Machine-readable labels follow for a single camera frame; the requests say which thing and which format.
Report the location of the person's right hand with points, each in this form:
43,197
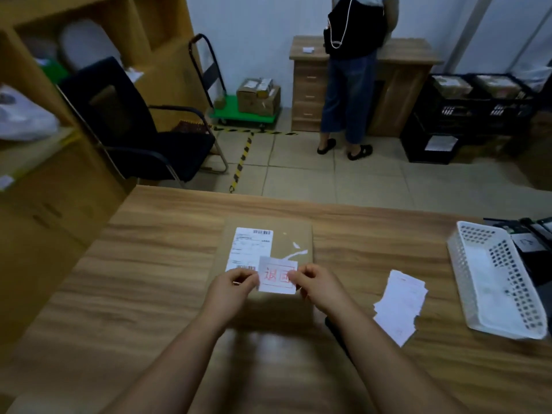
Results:
325,291

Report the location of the person's left hand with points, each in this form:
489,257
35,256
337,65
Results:
226,297

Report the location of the black handheld scanner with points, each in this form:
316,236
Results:
338,336

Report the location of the red stamped white sticker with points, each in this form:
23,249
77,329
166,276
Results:
278,275

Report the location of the large plain cardboard box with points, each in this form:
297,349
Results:
293,232

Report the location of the stack of white stickers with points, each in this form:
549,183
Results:
401,306

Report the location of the person's left forearm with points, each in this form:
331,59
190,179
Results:
168,375

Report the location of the person's right forearm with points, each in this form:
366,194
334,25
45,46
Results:
388,370

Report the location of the stack of large cardboard boxes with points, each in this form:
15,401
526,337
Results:
43,237

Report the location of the medium taped cardboard box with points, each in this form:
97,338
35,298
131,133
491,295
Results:
258,105

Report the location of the tiny cardboard box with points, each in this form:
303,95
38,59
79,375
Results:
220,102

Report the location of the small yellowish cardboard box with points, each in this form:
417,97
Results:
265,87

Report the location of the small labelled cardboard box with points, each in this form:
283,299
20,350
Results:
249,84

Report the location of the labelled flat cardboard box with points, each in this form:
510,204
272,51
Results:
497,87

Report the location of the white perforated plastic tray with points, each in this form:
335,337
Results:
457,263

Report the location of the black plastic crates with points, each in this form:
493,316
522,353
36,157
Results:
412,153

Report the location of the pile of translucent backing papers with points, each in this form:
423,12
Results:
491,288

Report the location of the green platform trolley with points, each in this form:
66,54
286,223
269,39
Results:
241,116

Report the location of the wooden drawer desk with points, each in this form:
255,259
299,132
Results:
401,94

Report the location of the black scanners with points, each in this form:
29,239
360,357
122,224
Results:
530,243

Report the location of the black office chair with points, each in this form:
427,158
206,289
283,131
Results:
112,112

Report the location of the black flat device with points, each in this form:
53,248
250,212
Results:
539,224

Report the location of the flat brown parcel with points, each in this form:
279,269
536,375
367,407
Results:
30,157

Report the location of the knotted white plastic bag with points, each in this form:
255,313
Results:
26,118

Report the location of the small green packet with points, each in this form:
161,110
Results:
54,72

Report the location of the grey soft parcel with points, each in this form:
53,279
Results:
88,45

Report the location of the white standing air conditioner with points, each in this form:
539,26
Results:
500,34

